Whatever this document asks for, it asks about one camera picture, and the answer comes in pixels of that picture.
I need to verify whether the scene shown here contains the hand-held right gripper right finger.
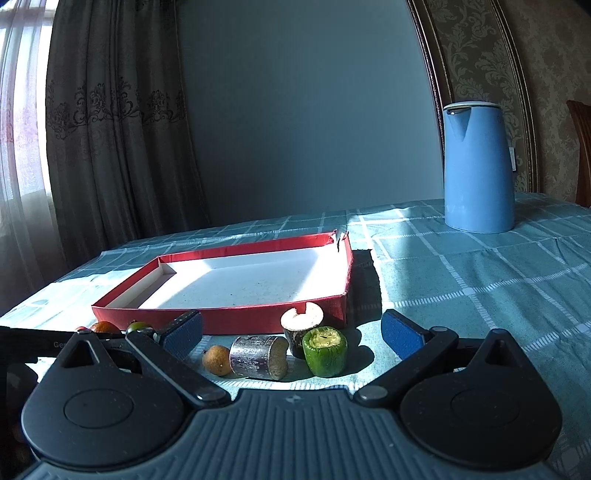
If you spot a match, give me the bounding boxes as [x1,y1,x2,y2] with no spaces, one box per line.
[355,309,532,407]

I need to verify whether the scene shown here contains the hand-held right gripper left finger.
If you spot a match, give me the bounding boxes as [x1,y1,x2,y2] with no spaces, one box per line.
[58,310,230,409]

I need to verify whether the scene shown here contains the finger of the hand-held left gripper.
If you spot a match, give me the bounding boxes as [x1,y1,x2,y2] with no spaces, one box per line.
[99,330,162,352]

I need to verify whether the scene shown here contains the brown longan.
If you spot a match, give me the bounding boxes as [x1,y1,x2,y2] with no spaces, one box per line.
[202,345,233,377]

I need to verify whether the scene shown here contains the dark eggplant piece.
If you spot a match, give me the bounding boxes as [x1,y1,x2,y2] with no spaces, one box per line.
[280,302,324,358]
[229,335,290,381]

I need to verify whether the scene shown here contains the green cucumber piece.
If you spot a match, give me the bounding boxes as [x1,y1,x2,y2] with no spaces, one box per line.
[302,326,348,377]

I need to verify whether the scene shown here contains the red cardboard box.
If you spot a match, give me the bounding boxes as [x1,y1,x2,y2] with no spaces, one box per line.
[91,232,354,335]

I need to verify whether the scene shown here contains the blue electric kettle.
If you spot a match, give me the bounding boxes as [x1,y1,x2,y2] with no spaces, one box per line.
[442,100,516,233]

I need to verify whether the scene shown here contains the sheer white curtain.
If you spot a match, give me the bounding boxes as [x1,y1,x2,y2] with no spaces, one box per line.
[0,0,55,319]

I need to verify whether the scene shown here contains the grey patterned curtain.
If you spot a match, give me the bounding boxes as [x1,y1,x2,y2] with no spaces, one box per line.
[44,0,208,243]

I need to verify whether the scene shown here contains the wooden chair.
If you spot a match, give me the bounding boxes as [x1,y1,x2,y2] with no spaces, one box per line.
[567,99,591,208]

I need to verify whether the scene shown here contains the dark wooden wall moulding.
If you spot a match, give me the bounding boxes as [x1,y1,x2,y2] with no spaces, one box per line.
[406,0,543,195]

